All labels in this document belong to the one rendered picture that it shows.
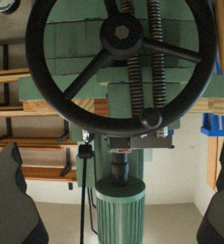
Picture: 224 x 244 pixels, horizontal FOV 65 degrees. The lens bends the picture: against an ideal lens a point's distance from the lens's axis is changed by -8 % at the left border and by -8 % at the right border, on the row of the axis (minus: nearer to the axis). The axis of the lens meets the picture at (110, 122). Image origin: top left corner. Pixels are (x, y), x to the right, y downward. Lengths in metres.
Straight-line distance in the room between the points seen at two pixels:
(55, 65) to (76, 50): 0.06
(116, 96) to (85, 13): 0.23
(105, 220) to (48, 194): 2.89
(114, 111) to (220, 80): 0.29
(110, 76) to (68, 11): 0.22
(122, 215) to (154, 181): 2.60
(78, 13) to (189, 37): 0.27
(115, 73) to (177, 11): 0.24
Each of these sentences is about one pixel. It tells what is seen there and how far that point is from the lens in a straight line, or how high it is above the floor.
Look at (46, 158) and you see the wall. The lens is 3.27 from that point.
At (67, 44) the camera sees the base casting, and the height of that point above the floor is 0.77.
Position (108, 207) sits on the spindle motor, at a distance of 0.64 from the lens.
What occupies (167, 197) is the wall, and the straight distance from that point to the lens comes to 3.42.
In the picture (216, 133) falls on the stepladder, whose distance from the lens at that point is 1.35.
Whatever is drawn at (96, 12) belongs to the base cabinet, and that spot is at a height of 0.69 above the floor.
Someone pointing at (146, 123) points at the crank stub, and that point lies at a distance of 0.22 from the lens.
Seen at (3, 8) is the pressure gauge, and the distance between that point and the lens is 0.51.
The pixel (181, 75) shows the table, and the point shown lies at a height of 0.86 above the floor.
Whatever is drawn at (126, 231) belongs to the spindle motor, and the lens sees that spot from 0.70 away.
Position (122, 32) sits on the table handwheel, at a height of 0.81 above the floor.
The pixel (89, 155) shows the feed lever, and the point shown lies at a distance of 0.77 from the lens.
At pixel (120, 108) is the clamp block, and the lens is 0.36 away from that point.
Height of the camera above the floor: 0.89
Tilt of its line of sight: 8 degrees up
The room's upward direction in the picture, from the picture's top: 179 degrees clockwise
